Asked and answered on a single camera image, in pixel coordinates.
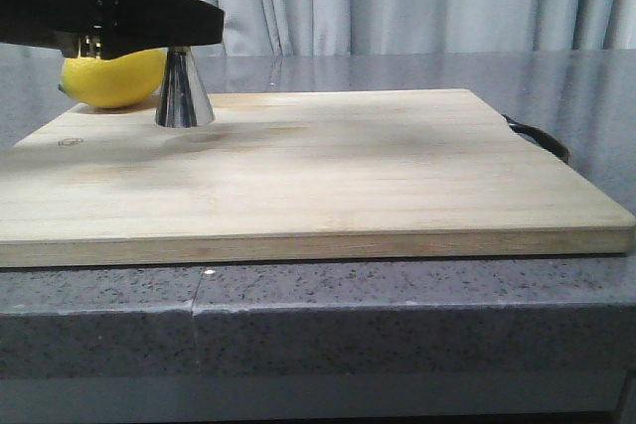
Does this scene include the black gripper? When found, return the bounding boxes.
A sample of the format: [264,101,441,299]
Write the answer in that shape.
[1,0,225,59]

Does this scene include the steel double jigger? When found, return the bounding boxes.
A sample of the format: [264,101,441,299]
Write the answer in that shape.
[154,0,217,128]

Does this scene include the yellow lemon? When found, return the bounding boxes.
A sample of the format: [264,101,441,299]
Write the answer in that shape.
[58,50,167,109]

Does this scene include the wooden cutting board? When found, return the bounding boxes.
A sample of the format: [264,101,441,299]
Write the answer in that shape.
[1,89,635,267]

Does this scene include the black cutting board handle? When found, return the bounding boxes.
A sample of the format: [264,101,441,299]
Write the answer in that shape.
[503,114,570,164]

